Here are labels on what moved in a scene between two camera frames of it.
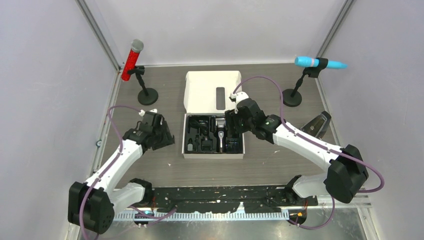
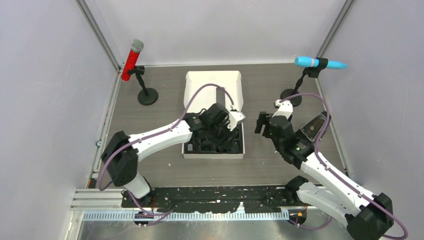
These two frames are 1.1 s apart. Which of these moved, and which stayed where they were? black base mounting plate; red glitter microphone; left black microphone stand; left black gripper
Moved: left black gripper
Stayed: red glitter microphone; left black microphone stand; black base mounting plate
